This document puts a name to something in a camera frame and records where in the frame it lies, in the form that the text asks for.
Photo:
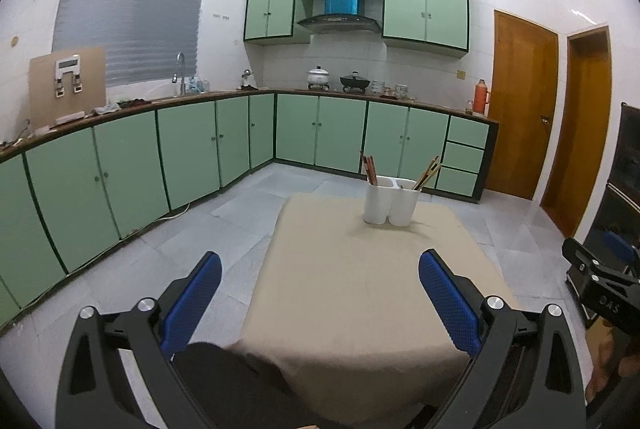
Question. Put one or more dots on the metal kettle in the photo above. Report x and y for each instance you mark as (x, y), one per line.
(246, 79)

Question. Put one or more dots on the white cooking pot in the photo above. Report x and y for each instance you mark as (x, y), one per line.
(318, 77)

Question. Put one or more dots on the range hood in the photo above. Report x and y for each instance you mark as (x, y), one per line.
(340, 16)

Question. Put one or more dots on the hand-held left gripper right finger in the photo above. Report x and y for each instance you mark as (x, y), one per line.
(450, 304)

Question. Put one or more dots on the orange thermos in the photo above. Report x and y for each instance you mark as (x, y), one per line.
(481, 98)

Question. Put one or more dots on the black cooking pot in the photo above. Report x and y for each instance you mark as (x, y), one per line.
(356, 82)

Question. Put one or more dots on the plain wooden door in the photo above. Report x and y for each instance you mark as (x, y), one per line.
(580, 129)

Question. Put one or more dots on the row of chopsticks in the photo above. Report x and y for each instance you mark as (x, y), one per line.
(370, 171)

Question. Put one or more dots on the glass jar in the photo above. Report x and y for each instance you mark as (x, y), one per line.
(468, 107)

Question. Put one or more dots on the person's right hand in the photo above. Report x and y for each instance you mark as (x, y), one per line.
(607, 369)

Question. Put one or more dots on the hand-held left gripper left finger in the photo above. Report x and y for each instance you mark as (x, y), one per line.
(195, 304)

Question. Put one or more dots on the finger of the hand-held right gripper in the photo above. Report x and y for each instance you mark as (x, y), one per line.
(582, 259)
(620, 245)

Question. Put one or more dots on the white double utensil holder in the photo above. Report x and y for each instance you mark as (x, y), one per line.
(390, 204)

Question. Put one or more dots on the green lower kitchen cabinets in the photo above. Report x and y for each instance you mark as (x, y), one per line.
(200, 159)

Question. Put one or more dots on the chrome faucet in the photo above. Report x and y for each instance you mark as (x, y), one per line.
(180, 71)

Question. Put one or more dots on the grey window blind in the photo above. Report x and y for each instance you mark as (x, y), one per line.
(130, 9)

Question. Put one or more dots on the light wooden chopstick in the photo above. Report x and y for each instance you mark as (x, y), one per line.
(427, 170)

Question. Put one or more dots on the cardboard board with devices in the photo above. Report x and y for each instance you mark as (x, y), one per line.
(67, 84)

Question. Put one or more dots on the stack of bowls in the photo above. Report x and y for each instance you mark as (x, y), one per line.
(378, 85)

